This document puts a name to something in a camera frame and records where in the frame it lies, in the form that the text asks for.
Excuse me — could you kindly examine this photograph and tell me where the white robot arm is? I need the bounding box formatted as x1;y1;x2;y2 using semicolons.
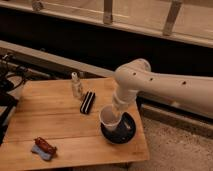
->
112;58;213;119

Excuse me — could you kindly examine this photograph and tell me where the wooden table board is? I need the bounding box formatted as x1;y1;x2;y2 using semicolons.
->
0;78;149;171

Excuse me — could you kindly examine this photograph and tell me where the black white striped block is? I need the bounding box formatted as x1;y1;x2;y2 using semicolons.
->
80;91;96;114

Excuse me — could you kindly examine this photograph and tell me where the small clear bottle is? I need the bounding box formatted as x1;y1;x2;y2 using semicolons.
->
71;72;83;100

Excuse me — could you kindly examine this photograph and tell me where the black ceramic bowl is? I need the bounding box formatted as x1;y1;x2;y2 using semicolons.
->
101;112;136;144

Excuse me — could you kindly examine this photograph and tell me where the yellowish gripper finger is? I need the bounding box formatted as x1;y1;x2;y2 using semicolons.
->
112;107;123;121

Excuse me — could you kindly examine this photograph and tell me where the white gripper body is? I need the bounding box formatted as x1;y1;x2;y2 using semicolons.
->
112;91;134;111

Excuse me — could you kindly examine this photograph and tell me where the red brown toy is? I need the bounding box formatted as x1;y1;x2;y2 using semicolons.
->
35;137;57;155

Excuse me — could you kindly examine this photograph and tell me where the black cables and equipment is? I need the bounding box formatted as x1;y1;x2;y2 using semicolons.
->
0;51;30;146

